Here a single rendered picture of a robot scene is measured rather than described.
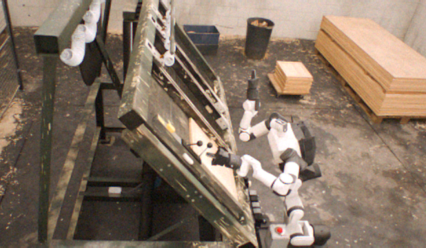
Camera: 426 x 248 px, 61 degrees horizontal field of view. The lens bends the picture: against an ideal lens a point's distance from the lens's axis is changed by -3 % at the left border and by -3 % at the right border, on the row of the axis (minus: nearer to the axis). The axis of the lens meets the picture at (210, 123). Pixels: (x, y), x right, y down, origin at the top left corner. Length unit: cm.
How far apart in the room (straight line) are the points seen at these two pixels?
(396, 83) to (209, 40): 312
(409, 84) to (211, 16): 390
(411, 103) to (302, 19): 316
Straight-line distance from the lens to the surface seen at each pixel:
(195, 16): 754
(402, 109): 602
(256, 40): 673
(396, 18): 922
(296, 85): 571
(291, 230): 330
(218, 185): 239
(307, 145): 258
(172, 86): 249
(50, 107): 182
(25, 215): 387
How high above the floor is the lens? 281
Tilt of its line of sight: 35 degrees down
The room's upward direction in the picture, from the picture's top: 8 degrees clockwise
